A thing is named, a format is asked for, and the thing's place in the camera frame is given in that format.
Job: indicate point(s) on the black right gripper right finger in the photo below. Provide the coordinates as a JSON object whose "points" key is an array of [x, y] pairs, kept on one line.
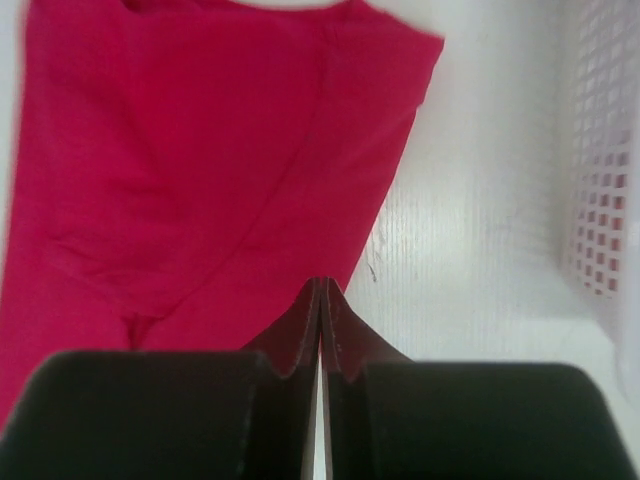
{"points": [[348, 346]]}

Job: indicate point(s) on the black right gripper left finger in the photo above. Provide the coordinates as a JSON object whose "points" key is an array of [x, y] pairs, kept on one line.
{"points": [[282, 428]]}

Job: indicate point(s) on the magenta t shirt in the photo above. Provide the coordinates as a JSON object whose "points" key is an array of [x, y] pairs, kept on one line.
{"points": [[182, 167]]}

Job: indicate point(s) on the red t shirt in basket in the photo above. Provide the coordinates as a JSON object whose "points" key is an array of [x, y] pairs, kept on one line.
{"points": [[596, 243]]}

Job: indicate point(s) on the white plastic basket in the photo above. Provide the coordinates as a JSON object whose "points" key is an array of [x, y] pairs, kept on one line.
{"points": [[599, 112]]}

